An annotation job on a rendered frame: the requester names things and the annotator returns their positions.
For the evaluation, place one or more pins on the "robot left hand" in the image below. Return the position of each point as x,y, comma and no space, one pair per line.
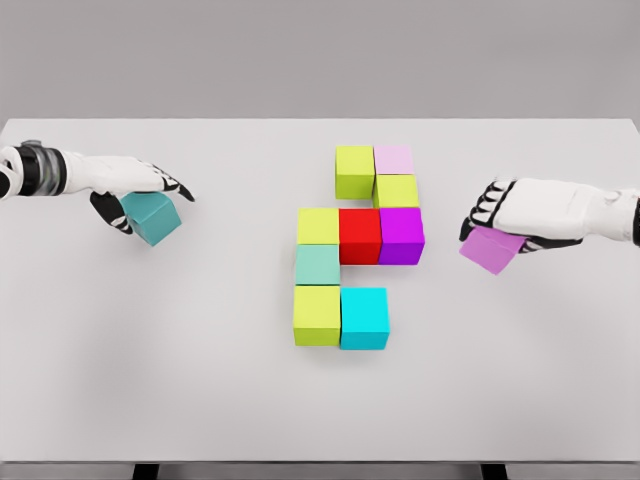
125,174

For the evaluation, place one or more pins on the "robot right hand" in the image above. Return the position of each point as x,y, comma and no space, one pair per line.
545,210

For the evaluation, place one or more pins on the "teal cube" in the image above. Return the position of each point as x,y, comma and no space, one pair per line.
155,220

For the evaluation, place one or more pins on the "orchid purple cube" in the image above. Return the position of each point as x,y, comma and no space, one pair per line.
492,252

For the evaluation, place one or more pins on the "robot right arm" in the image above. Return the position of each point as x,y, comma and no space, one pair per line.
622,215

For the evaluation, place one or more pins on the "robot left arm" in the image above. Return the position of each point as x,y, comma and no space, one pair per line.
45,172

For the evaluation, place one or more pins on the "vivid purple cube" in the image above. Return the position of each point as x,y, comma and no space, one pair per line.
402,235

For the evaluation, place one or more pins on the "yellow-green cube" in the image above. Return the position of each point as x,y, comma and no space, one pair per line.
397,192
318,226
316,315
354,170

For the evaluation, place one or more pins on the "pale pink cube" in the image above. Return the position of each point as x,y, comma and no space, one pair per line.
395,160

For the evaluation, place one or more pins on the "red cube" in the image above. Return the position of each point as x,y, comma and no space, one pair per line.
360,235

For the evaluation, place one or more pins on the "cyan cube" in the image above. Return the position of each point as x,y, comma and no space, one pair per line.
364,317

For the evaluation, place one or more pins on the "mint green cube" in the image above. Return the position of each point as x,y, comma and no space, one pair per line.
317,265

